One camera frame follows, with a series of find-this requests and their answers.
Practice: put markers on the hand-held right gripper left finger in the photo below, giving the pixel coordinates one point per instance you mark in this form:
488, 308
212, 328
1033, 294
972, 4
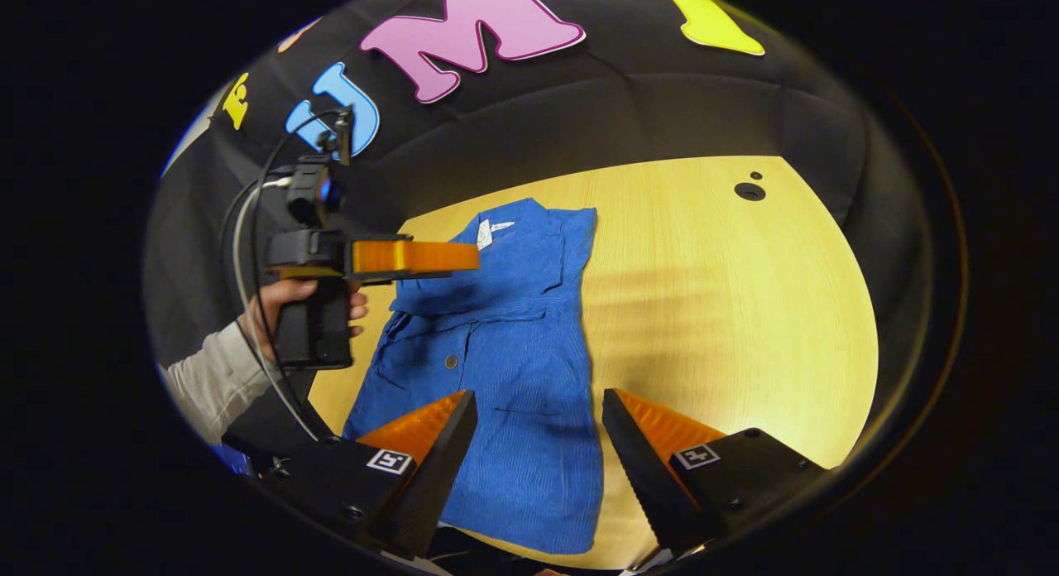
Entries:
438, 477

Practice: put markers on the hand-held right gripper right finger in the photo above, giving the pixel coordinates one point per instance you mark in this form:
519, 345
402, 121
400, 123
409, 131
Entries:
637, 468

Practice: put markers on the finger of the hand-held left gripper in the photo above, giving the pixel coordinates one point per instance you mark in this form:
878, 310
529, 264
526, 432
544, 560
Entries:
414, 257

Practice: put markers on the blue button shirt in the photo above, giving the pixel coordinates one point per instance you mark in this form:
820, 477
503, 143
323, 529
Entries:
513, 336

